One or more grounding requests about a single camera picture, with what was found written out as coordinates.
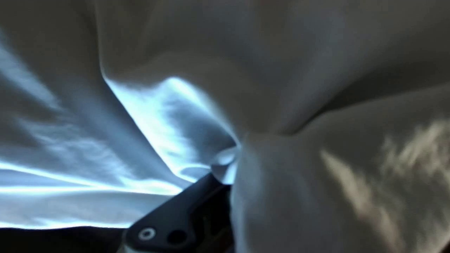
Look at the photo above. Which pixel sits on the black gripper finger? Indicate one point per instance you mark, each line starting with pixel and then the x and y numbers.
pixel 180 219

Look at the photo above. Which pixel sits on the grey cloth garment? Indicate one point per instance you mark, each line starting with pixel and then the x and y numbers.
pixel 262 107

